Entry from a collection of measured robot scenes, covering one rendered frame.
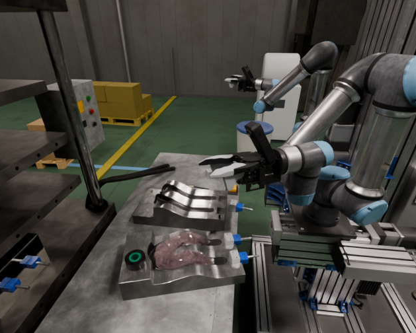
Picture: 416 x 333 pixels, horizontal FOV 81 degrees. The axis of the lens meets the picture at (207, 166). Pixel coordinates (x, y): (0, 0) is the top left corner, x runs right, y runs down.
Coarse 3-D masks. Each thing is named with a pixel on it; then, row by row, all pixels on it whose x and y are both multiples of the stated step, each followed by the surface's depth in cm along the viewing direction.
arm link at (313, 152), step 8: (296, 144) 66; (304, 144) 65; (312, 144) 65; (320, 144) 66; (328, 144) 66; (304, 152) 63; (312, 152) 64; (320, 152) 64; (328, 152) 65; (304, 160) 63; (312, 160) 64; (320, 160) 65; (328, 160) 66; (304, 168) 65; (312, 168) 65; (320, 168) 67; (312, 176) 67
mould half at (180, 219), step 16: (176, 192) 140; (192, 192) 146; (208, 192) 146; (224, 192) 146; (144, 208) 137; (160, 208) 127; (176, 208) 130; (144, 224) 134; (160, 224) 133; (176, 224) 131; (192, 224) 129; (208, 224) 128; (224, 224) 131
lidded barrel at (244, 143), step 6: (252, 120) 346; (240, 126) 326; (264, 126) 326; (270, 126) 326; (240, 132) 318; (246, 132) 309; (270, 132) 312; (240, 138) 322; (246, 138) 314; (270, 138) 324; (240, 144) 327; (246, 144) 319; (252, 144) 315; (240, 150) 331; (246, 150) 323; (252, 150) 320
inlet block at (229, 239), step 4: (224, 236) 118; (228, 236) 116; (232, 236) 116; (236, 236) 118; (228, 240) 114; (232, 240) 114; (236, 240) 115; (240, 240) 115; (228, 244) 115; (236, 244) 116
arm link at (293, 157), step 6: (282, 150) 63; (288, 150) 63; (294, 150) 63; (288, 156) 62; (294, 156) 62; (300, 156) 62; (288, 162) 62; (294, 162) 62; (300, 162) 63; (288, 168) 62; (294, 168) 63; (282, 174) 65
